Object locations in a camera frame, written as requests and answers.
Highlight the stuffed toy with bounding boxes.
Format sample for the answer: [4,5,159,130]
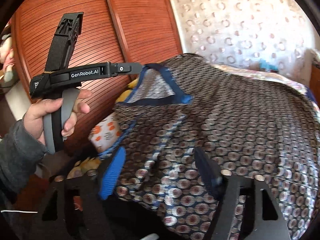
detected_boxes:
[1,34,15,82]

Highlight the white circle patterned curtain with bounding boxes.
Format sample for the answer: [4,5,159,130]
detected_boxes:
[170,0,316,85]

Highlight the navy medallion patterned garment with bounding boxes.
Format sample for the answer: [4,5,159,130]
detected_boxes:
[103,54,319,239]

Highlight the wooden sliding wardrobe door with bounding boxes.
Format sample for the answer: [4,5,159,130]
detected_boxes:
[10,0,184,160]

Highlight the orange fruit print blanket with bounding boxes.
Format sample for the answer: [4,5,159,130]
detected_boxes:
[88,113,121,153]

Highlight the floral pink bedspread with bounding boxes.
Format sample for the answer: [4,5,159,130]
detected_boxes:
[212,64,319,124]

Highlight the person's left hand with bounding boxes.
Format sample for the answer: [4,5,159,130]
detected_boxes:
[23,89,93,146]

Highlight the grey sleeved left forearm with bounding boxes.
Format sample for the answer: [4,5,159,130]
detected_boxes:
[0,120,48,199]

